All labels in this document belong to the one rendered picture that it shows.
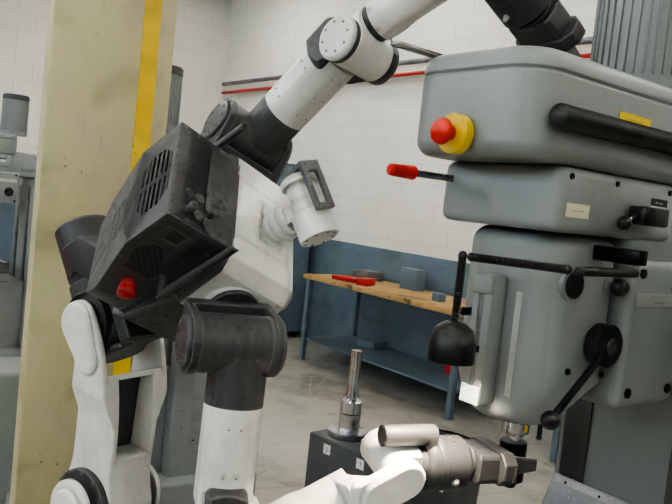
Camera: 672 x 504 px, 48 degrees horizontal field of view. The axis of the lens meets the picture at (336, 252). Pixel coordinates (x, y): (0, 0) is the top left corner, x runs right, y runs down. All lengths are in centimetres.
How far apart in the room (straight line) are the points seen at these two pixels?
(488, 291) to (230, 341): 41
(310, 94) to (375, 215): 677
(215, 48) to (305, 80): 989
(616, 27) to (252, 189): 71
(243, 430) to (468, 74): 62
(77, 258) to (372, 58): 67
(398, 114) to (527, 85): 690
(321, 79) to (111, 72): 147
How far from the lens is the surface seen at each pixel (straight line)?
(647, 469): 167
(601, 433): 172
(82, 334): 147
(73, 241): 153
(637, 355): 139
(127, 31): 274
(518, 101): 111
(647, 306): 139
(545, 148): 111
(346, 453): 164
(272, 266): 123
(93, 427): 153
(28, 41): 1024
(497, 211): 122
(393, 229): 785
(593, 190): 122
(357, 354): 166
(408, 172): 121
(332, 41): 128
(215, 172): 124
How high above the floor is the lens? 164
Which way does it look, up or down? 4 degrees down
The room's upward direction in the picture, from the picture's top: 6 degrees clockwise
